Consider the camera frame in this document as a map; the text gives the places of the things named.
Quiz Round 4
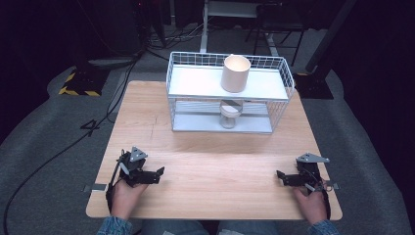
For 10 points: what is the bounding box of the black stand base with pole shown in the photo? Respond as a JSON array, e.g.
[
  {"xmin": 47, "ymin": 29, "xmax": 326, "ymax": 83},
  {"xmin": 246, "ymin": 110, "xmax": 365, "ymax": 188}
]
[{"xmin": 293, "ymin": 0, "xmax": 359, "ymax": 100}]

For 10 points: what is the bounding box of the black and yellow striped base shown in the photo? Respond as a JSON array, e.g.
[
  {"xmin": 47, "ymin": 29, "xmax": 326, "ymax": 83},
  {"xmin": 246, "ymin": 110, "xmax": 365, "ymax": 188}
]
[{"xmin": 58, "ymin": 66, "xmax": 111, "ymax": 98}]

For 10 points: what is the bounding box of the white wire two-tier rack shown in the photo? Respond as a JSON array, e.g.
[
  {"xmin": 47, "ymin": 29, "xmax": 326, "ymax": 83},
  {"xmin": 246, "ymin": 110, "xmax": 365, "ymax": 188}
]
[{"xmin": 165, "ymin": 51, "xmax": 296, "ymax": 134}]

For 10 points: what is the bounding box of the black chair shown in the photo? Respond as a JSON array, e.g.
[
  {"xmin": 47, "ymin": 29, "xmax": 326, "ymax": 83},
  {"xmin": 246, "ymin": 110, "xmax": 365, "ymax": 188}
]
[{"xmin": 244, "ymin": 2, "xmax": 308, "ymax": 68}]

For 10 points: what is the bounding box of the white desk frame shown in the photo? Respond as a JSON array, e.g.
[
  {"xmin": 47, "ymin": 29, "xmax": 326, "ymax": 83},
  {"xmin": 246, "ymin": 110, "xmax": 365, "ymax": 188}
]
[{"xmin": 199, "ymin": 0, "xmax": 282, "ymax": 57}]

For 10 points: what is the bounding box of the grey flat stand foot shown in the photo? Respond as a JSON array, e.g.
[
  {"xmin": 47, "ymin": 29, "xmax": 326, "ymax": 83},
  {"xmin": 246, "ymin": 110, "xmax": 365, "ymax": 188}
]
[{"xmin": 87, "ymin": 56, "xmax": 142, "ymax": 69}]

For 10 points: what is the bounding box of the person's right hand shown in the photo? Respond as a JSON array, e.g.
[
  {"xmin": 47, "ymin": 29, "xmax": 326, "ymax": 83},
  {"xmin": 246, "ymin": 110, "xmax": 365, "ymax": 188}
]
[{"xmin": 293, "ymin": 186, "xmax": 329, "ymax": 226}]

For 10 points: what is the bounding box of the person's left hand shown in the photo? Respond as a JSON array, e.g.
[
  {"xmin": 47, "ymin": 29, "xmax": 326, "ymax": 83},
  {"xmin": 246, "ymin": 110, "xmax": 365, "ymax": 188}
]
[{"xmin": 110, "ymin": 179, "xmax": 149, "ymax": 221}]

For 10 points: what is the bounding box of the long black floor cable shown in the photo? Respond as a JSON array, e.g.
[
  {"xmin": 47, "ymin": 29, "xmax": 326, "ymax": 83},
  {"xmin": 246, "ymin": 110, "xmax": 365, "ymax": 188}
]
[{"xmin": 0, "ymin": 53, "xmax": 142, "ymax": 235}]

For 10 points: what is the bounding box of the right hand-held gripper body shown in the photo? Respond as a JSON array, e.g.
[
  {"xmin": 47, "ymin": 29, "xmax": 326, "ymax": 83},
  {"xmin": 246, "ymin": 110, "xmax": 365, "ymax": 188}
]
[{"xmin": 295, "ymin": 152, "xmax": 331, "ymax": 194}]

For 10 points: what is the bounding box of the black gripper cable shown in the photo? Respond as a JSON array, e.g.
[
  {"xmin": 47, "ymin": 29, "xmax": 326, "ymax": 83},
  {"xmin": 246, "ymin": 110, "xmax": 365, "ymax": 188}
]
[
  {"xmin": 105, "ymin": 160, "xmax": 125, "ymax": 213},
  {"xmin": 321, "ymin": 182, "xmax": 332, "ymax": 220}
]

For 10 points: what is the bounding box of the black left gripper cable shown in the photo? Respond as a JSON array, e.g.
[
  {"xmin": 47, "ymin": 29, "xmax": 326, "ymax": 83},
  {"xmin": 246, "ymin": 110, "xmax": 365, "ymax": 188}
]
[{"xmin": 105, "ymin": 160, "xmax": 125, "ymax": 213}]

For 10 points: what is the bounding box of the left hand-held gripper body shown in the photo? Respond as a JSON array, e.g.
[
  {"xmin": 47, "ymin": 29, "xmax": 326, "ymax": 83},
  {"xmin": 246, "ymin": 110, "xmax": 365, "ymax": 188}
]
[{"xmin": 115, "ymin": 146, "xmax": 155, "ymax": 189}]

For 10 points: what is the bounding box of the white mug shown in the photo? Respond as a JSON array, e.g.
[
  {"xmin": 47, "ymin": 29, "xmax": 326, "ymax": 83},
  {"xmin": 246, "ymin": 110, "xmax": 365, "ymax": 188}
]
[{"xmin": 220, "ymin": 54, "xmax": 252, "ymax": 94}]

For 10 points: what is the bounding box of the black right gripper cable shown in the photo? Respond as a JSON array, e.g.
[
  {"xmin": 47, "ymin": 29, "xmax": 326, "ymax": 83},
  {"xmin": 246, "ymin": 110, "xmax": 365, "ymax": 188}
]
[{"xmin": 321, "ymin": 182, "xmax": 332, "ymax": 220}]

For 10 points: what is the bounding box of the clear jar with white lid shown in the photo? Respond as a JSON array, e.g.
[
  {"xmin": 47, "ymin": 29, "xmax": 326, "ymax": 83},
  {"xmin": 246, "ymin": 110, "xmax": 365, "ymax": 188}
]
[{"xmin": 218, "ymin": 99, "xmax": 245, "ymax": 130}]

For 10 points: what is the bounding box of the bundle of floor cables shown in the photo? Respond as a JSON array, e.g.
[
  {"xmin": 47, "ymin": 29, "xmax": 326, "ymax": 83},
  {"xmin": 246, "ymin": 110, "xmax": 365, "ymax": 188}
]
[{"xmin": 142, "ymin": 22, "xmax": 204, "ymax": 51}]

